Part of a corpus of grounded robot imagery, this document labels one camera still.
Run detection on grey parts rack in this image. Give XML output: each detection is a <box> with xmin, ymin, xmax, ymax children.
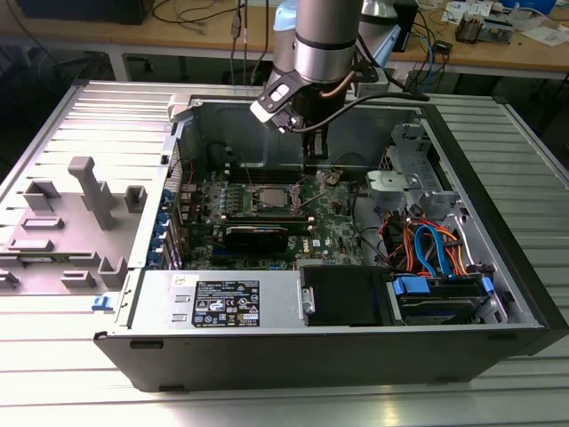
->
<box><xmin>0</xmin><ymin>155</ymin><xmax>148</xmax><ymax>297</ymax></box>

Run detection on black graphics card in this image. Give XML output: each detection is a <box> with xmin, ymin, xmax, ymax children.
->
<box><xmin>220</xmin><ymin>224</ymin><xmax>291</xmax><ymax>255</ymax></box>

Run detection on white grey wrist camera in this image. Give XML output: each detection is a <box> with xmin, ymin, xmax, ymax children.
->
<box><xmin>248</xmin><ymin>70</ymin><xmax>304</xmax><ymax>134</ymax></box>

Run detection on printed paper sheets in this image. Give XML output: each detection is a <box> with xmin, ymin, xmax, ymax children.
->
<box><xmin>444</xmin><ymin>0</ymin><xmax>494</xmax><ymax>24</ymax></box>

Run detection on CPU socket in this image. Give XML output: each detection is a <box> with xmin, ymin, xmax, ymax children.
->
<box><xmin>248</xmin><ymin>181</ymin><xmax>308</xmax><ymax>217</ymax></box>

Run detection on black plastic shroud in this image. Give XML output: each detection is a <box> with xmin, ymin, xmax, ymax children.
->
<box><xmin>298</xmin><ymin>264</ymin><xmax>390</xmax><ymax>328</ymax></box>

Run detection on black RAM slot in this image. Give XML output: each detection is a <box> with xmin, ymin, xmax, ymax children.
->
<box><xmin>227</xmin><ymin>172</ymin><xmax>309</xmax><ymax>180</ymax></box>
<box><xmin>227</xmin><ymin>167</ymin><xmax>309</xmax><ymax>175</ymax></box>
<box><xmin>227</xmin><ymin>177</ymin><xmax>309</xmax><ymax>185</ymax></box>
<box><xmin>227</xmin><ymin>163</ymin><xmax>309</xmax><ymax>171</ymax></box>

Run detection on blue flat wire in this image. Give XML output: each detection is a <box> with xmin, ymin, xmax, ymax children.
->
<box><xmin>413</xmin><ymin>224</ymin><xmax>451</xmax><ymax>279</ymax></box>

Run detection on white paper sheet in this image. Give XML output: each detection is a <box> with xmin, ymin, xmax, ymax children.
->
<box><xmin>522</xmin><ymin>25</ymin><xmax>569</xmax><ymax>46</ymax></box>

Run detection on hanging dark cable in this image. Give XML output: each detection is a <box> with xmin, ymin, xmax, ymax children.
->
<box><xmin>228</xmin><ymin>0</ymin><xmax>251</xmax><ymax>86</ymax></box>

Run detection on black open PC case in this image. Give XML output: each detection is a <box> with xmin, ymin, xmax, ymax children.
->
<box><xmin>92</xmin><ymin>78</ymin><xmax>569</xmax><ymax>393</ymax></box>

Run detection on grey electronics box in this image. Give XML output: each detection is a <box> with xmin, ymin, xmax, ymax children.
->
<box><xmin>482</xmin><ymin>15</ymin><xmax>517</xmax><ymax>44</ymax></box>

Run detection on thin black wire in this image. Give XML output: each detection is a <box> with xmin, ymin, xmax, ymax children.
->
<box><xmin>333</xmin><ymin>151</ymin><xmax>373</xmax><ymax>179</ymax></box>

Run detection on green motherboard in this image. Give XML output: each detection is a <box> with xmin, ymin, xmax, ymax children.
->
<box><xmin>177</xmin><ymin>166</ymin><xmax>373</xmax><ymax>271</ymax></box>

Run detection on silver power supply with label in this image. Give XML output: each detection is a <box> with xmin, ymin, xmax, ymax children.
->
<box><xmin>128</xmin><ymin>269</ymin><xmax>308</xmax><ymax>330</ymax></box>

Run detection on brown curved cable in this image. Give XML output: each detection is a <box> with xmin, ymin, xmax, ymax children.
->
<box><xmin>320</xmin><ymin>70</ymin><xmax>357</xmax><ymax>98</ymax></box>

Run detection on orange flat wire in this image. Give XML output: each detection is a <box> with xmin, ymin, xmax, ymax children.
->
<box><xmin>433</xmin><ymin>225</ymin><xmax>470</xmax><ymax>277</ymax></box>

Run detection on black camera cable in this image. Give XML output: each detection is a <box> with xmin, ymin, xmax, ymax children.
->
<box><xmin>284</xmin><ymin>91</ymin><xmax>431</xmax><ymax>134</ymax></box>

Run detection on copper coil device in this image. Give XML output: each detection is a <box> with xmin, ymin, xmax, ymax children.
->
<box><xmin>456</xmin><ymin>12</ymin><xmax>484</xmax><ymax>44</ymax></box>

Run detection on black RAM stick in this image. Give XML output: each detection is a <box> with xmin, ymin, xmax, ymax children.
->
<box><xmin>225</xmin><ymin>212</ymin><xmax>313</xmax><ymax>233</ymax></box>

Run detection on hard disk in blue carrier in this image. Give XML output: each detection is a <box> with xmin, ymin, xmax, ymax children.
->
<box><xmin>387</xmin><ymin>273</ymin><xmax>495</xmax><ymax>328</ymax></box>

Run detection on blue network cable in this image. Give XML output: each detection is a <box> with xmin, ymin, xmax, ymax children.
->
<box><xmin>417</xmin><ymin>26</ymin><xmax>445</xmax><ymax>93</ymax></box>

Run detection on grey metal bracket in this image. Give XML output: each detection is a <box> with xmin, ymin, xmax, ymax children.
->
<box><xmin>364</xmin><ymin>170</ymin><xmax>423</xmax><ymax>205</ymax></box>

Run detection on silver CPU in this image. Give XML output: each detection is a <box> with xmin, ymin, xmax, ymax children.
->
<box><xmin>259</xmin><ymin>187</ymin><xmax>289</xmax><ymax>209</ymax></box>

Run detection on silver metal drive cage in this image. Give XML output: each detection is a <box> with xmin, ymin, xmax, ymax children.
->
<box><xmin>377</xmin><ymin>120</ymin><xmax>448</xmax><ymax>197</ymax></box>

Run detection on wooden desk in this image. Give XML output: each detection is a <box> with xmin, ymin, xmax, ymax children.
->
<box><xmin>0</xmin><ymin>0</ymin><xmax>569</xmax><ymax>81</ymax></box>

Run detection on large black box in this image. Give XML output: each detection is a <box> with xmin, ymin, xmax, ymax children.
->
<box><xmin>20</xmin><ymin>0</ymin><xmax>155</xmax><ymax>26</ymax></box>

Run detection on metal socket cover frame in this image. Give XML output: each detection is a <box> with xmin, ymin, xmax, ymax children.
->
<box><xmin>287</xmin><ymin>170</ymin><xmax>328</xmax><ymax>211</ymax></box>

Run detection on tall black device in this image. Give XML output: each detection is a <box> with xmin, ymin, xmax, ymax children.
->
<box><xmin>394</xmin><ymin>0</ymin><xmax>420</xmax><ymax>53</ymax></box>

